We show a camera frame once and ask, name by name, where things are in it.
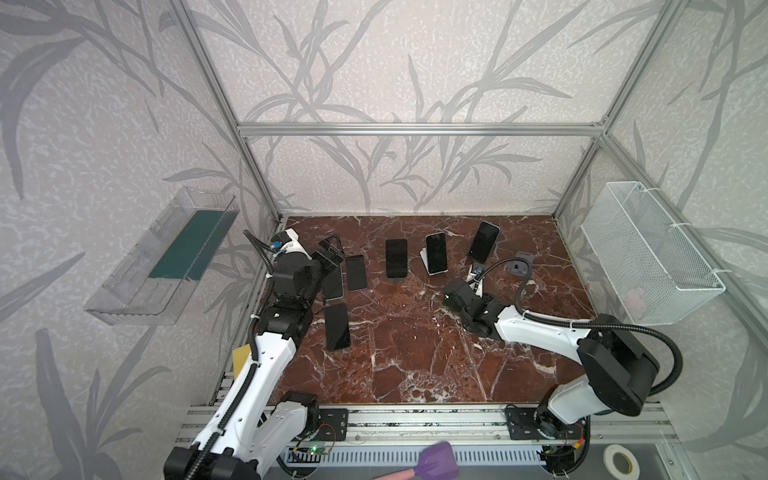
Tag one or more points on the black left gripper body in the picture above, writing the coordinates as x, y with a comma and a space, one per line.
324, 259

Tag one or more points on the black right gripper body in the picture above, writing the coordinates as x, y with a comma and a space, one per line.
454, 294

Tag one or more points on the black phone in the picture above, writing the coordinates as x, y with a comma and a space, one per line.
337, 327
332, 288
356, 273
483, 242
396, 262
436, 253

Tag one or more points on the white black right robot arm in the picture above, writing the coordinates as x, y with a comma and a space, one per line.
619, 372

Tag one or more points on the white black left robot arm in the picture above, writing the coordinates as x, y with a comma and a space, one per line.
242, 441

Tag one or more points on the white phone stand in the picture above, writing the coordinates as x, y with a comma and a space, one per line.
425, 260

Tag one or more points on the purple grey phone stand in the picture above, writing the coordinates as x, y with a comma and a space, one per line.
520, 267

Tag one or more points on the yellow sponge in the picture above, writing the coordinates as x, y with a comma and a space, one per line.
240, 358

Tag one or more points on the purple pink spatula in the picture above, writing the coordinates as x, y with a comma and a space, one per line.
436, 462

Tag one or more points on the white tape roll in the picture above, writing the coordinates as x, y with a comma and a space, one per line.
620, 463

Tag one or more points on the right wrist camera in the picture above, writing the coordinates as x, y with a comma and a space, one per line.
474, 278

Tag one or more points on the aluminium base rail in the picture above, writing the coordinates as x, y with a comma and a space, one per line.
356, 441

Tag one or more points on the clear plastic wall bin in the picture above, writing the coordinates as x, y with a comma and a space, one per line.
154, 282

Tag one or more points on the white wire mesh basket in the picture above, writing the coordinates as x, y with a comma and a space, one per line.
657, 273

